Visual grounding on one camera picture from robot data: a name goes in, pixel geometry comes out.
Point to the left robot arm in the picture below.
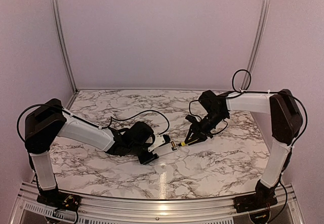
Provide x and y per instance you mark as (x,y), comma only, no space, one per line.
(45,122)

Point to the aluminium frame post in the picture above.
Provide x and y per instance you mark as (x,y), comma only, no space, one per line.
(62,44)
(265,4)

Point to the yellow handled screwdriver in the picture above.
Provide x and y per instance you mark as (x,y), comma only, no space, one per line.
(182,144)

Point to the left aluminium frame post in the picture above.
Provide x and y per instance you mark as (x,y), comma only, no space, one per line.
(62,44)

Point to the right aluminium frame post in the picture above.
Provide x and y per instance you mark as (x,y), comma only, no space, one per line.
(265,4)

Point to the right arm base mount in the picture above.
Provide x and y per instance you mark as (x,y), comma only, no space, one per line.
(262,198)

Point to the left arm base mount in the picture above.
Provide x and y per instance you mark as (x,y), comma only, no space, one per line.
(58,199)

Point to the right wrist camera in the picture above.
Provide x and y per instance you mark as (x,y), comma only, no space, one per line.
(192,119)

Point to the front aluminium rail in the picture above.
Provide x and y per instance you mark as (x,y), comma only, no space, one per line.
(99,209)

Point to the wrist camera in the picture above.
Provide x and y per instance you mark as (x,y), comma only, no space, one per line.
(192,119)
(158,141)

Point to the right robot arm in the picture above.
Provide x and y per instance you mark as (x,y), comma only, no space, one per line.
(286,121)

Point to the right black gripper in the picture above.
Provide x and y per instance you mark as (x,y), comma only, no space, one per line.
(195,128)

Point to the white remote control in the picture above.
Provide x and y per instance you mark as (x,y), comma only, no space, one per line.
(164,150)

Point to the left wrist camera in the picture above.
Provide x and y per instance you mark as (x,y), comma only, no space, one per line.
(158,141)

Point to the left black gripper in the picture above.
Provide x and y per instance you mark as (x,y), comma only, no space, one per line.
(146,159)

